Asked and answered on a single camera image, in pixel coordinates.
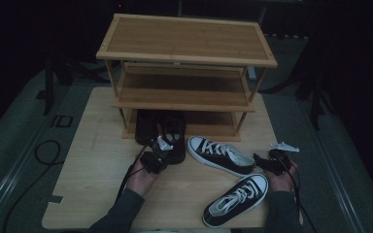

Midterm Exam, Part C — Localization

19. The person's right hand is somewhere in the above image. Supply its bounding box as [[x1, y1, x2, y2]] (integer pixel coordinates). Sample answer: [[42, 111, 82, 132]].
[[264, 160, 300, 194]]

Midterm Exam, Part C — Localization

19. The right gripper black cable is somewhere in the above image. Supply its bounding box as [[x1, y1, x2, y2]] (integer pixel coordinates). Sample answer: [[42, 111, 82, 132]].
[[281, 157, 319, 233]]

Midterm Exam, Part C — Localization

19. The black metal stand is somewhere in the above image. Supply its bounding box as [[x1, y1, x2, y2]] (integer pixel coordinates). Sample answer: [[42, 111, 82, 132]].
[[310, 72, 325, 131], [43, 57, 56, 117]]

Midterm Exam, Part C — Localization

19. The person's left hand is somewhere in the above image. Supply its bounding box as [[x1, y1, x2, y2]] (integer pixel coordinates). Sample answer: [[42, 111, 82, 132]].
[[125, 159, 160, 198]]

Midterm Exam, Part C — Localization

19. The black floor cable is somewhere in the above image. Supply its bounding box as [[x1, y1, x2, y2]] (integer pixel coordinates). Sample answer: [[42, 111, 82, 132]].
[[2, 139, 62, 233]]

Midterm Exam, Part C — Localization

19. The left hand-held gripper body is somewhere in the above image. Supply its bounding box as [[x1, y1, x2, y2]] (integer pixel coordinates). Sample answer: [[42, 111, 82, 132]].
[[139, 135, 175, 175]]

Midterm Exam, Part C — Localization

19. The wooden shoe rack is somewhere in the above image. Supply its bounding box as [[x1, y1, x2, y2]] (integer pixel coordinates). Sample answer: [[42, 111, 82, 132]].
[[95, 13, 279, 143]]

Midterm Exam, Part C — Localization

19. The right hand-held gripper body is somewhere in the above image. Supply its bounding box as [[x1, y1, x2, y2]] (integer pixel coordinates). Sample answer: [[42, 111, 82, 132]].
[[264, 142, 301, 177]]

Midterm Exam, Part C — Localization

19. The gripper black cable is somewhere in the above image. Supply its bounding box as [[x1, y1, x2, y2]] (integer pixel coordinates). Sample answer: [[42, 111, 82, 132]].
[[281, 157, 319, 233], [116, 145, 150, 201]]

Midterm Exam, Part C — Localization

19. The black and white canvas sneaker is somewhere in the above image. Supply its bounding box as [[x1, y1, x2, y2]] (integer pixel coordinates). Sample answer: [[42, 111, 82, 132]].
[[186, 135, 256, 179], [201, 173, 269, 229]]

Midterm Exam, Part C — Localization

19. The black leather shoe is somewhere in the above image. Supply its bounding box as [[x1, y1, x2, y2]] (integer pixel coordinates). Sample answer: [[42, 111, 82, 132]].
[[157, 110, 187, 165], [134, 109, 160, 147]]

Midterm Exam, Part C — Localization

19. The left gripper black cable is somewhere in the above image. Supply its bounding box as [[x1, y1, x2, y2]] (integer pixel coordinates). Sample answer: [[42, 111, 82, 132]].
[[116, 145, 150, 201]]

